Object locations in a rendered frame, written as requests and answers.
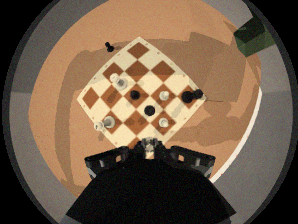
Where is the chessboard with pieces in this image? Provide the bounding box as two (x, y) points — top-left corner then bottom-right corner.
(77, 37), (206, 149)

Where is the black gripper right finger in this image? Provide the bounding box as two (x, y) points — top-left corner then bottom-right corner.
(153, 138), (216, 179)

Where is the black chess piece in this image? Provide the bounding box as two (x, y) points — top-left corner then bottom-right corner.
(182, 89), (203, 103)

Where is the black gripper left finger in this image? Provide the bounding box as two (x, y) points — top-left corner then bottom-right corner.
(84, 138), (146, 179)

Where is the white chess piece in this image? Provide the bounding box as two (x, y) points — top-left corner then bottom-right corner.
(110, 73), (128, 90)
(94, 116), (115, 131)

